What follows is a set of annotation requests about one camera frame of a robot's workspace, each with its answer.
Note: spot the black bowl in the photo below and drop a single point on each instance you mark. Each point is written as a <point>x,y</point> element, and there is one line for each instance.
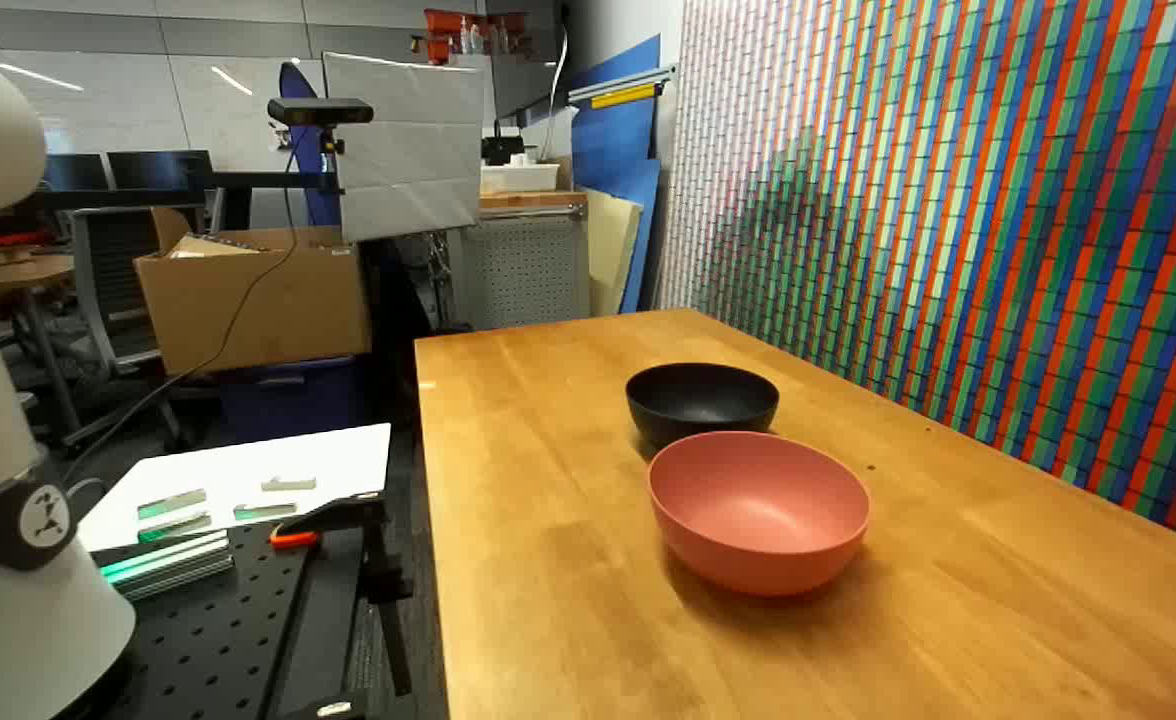
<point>674,401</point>

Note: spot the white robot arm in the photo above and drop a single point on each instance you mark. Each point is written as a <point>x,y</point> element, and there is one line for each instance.
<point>60,626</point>

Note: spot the peach bowl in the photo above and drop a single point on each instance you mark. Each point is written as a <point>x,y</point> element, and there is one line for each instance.
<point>759,514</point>

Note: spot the grey cabinet with wooden top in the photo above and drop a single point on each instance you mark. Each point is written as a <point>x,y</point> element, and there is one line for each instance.
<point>525,263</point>

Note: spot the beige leaning board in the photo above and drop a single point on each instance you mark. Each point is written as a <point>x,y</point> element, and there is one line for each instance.
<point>610,249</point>

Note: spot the white foam board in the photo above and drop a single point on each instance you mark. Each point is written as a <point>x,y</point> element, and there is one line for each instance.
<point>417,160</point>

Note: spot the cardboard box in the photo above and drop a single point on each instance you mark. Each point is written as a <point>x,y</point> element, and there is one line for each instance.
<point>255,299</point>

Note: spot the blue storage bin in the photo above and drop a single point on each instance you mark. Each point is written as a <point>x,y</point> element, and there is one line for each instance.
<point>289,397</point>

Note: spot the white paper sheet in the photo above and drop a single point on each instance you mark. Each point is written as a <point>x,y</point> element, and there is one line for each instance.
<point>239,480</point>

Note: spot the black perforated breadboard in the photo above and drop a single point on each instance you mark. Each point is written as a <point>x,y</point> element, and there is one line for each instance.
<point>256,640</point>

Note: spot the green silver bar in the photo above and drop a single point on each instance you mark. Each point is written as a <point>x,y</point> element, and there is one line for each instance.
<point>165,571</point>

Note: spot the black monitor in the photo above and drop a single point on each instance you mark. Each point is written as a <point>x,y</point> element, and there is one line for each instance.
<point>162,168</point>

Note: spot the round wooden side table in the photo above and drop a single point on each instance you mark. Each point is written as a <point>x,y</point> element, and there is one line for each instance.
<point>23,284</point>

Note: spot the orange handled tool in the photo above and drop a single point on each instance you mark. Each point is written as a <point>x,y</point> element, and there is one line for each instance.
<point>293,540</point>

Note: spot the black camera on stand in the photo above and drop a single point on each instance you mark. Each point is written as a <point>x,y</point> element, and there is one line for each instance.
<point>324,112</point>

